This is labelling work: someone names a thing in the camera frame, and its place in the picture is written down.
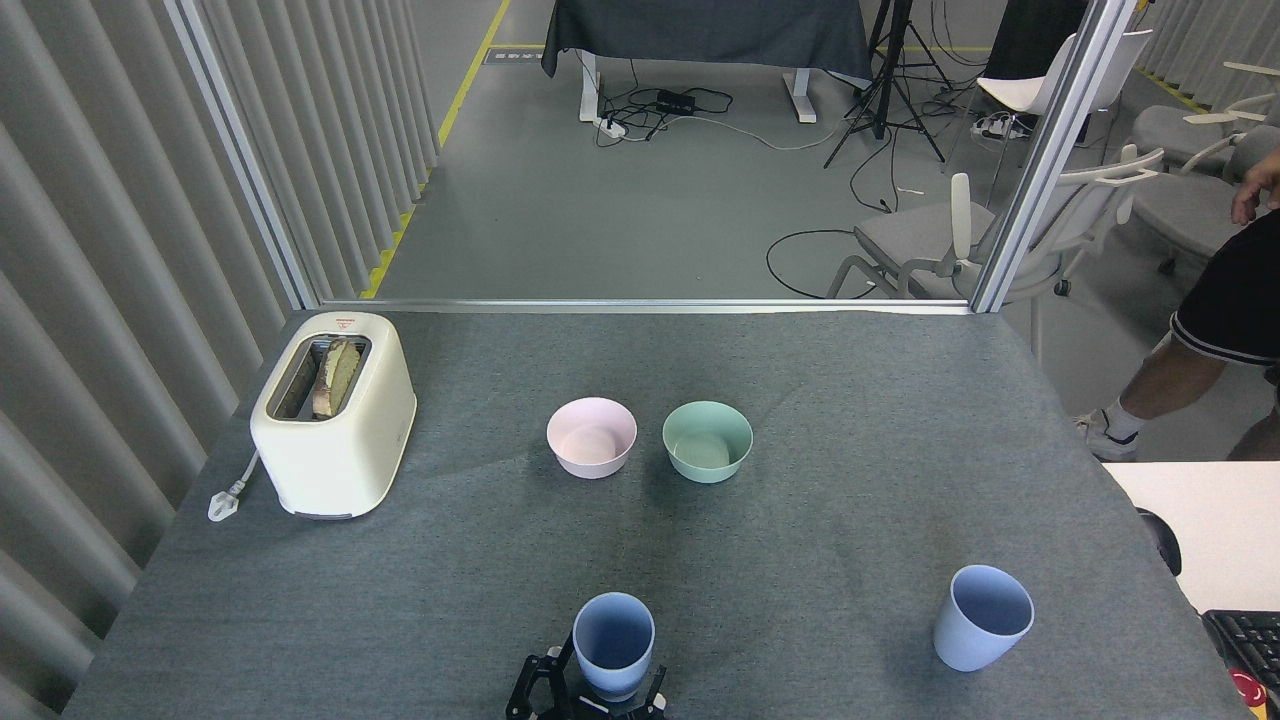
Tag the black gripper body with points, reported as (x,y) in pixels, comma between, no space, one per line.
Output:
(600,710)

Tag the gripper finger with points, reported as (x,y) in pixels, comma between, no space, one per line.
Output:
(657,695)
(535,685)

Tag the blue cup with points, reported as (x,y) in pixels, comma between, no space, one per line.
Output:
(612,640)
(980,625)

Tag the person's hand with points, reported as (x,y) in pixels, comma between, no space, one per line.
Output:
(1258,190)

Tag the pink bowl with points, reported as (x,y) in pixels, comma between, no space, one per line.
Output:
(592,440)

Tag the green bowl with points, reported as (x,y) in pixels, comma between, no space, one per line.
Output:
(707,445)

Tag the cream white toaster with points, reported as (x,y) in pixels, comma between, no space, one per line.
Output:
(340,460)

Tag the toasted bread slice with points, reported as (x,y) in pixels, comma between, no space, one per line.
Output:
(338,375)

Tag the black rounded object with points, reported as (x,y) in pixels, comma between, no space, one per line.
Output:
(1163,540)

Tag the white power strip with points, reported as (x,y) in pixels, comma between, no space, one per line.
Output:
(1000,125)
(611,127)

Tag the white side table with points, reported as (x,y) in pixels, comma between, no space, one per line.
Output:
(1220,520)

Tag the red round button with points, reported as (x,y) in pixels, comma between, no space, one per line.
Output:
(1248,690)

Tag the black power adapter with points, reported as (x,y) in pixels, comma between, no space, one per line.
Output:
(676,101)

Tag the black keyboard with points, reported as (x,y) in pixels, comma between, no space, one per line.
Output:
(1250,640)

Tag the grey floor outlet plate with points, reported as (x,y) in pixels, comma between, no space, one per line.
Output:
(514,55)

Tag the black tripod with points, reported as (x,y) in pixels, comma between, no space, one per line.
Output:
(881,90)

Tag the dark cloth covered table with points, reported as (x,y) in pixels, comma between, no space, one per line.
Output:
(700,30)

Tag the white plastic chair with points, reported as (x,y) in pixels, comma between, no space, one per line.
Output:
(1020,92)

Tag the person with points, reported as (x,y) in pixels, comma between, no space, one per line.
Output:
(1235,290)

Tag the grey office chair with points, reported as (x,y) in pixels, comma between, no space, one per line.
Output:
(1175,130)
(1185,215)

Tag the silver aluminium rail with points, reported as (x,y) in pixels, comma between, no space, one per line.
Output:
(640,305)

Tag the grey chair with white frame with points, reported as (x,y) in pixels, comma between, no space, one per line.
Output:
(910,235)

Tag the silver aluminium post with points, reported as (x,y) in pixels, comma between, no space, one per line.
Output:
(1050,150)
(240,150)

